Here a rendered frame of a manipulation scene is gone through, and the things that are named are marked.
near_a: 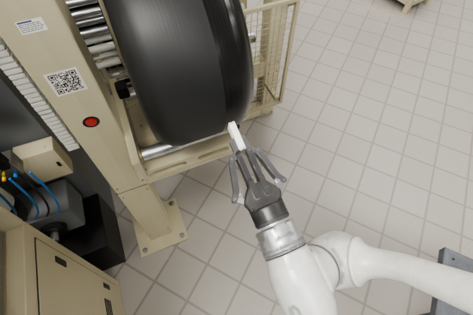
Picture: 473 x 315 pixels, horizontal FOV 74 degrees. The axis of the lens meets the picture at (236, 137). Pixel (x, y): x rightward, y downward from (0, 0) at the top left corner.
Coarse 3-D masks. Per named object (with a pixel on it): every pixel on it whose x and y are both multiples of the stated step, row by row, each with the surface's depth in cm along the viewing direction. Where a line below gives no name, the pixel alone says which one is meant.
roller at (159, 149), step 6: (222, 132) 107; (228, 132) 109; (204, 138) 106; (210, 138) 107; (156, 144) 102; (162, 144) 102; (186, 144) 104; (192, 144) 105; (144, 150) 101; (150, 150) 101; (156, 150) 102; (162, 150) 102; (168, 150) 103; (174, 150) 104; (144, 156) 101; (150, 156) 101; (156, 156) 102
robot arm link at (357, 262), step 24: (312, 240) 71; (336, 240) 68; (360, 240) 69; (360, 264) 64; (384, 264) 62; (408, 264) 57; (432, 264) 54; (336, 288) 67; (432, 288) 51; (456, 288) 47
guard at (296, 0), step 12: (288, 0) 136; (300, 0) 139; (252, 12) 133; (264, 12) 137; (276, 12) 139; (252, 48) 151; (288, 48) 160; (96, 60) 122; (288, 60) 167; (264, 72) 167; (108, 84) 133; (276, 96) 189; (252, 108) 190; (264, 108) 192
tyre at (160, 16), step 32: (128, 0) 64; (160, 0) 64; (192, 0) 66; (224, 0) 68; (128, 32) 65; (160, 32) 64; (192, 32) 66; (224, 32) 68; (128, 64) 68; (160, 64) 66; (192, 64) 68; (224, 64) 70; (160, 96) 69; (192, 96) 72; (224, 96) 75; (160, 128) 78; (192, 128) 79; (224, 128) 88
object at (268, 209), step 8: (256, 184) 66; (272, 184) 67; (248, 192) 65; (264, 192) 66; (272, 192) 66; (280, 192) 66; (248, 200) 65; (256, 200) 65; (264, 200) 65; (272, 200) 65; (280, 200) 64; (248, 208) 64; (256, 208) 64; (264, 208) 62; (272, 208) 62; (280, 208) 63; (256, 216) 63; (264, 216) 62; (272, 216) 62; (280, 216) 62; (288, 216) 64; (256, 224) 63; (264, 224) 62
